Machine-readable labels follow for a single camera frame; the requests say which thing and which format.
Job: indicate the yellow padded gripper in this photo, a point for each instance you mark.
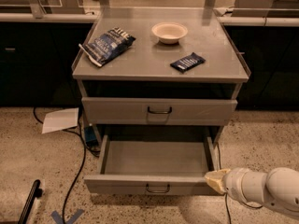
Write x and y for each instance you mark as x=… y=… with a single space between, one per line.
x=234 y=181

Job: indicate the grey drawer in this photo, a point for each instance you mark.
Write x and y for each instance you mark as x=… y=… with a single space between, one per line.
x=150 y=111
x=139 y=166

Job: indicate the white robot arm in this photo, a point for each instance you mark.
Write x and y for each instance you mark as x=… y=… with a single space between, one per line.
x=277 y=190

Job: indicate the grey drawer cabinet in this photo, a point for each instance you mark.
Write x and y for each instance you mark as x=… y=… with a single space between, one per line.
x=144 y=71

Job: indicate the grey top drawer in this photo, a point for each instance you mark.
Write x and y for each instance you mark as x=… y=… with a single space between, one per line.
x=150 y=111

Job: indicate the dark blue snack bar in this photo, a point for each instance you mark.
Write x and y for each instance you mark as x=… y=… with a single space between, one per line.
x=188 y=62

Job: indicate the blue power box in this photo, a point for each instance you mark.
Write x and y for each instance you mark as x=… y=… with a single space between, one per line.
x=90 y=138

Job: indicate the white paper bowl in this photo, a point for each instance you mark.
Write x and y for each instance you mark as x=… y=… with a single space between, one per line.
x=169 y=32

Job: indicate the white paper sheet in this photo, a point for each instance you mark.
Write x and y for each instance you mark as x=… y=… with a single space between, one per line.
x=60 y=120

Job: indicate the blue chip bag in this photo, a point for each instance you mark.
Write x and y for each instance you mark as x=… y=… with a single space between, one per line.
x=108 y=46

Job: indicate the black bar on floor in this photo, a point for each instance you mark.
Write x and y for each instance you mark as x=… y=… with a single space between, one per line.
x=35 y=192

